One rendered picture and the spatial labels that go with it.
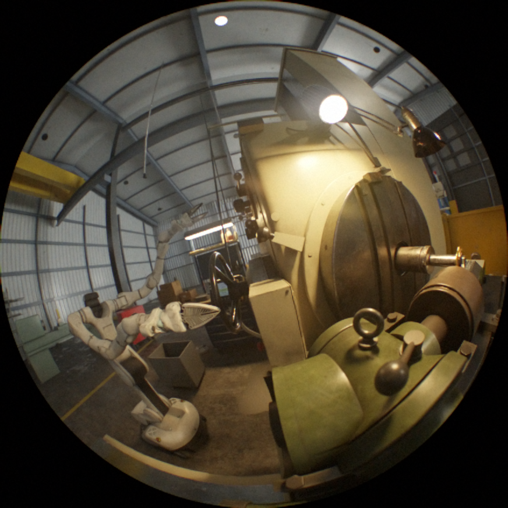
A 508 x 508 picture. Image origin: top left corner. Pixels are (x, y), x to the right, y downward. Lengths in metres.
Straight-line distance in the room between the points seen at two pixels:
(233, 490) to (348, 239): 0.90
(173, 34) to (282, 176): 6.83
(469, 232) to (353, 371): 2.44
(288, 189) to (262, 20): 7.16
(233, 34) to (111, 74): 4.29
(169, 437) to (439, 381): 1.46
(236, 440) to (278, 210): 1.69
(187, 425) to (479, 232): 3.38
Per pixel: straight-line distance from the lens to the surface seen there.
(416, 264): 0.51
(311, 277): 0.46
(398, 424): 0.17
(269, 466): 1.51
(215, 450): 1.69
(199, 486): 0.81
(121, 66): 7.52
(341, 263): 0.41
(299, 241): 0.43
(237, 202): 0.75
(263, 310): 0.38
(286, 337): 0.42
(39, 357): 5.23
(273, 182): 0.50
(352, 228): 0.43
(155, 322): 0.54
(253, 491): 0.74
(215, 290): 0.53
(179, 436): 1.48
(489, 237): 2.54
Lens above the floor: 1.44
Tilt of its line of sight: level
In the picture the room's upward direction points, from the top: 16 degrees counter-clockwise
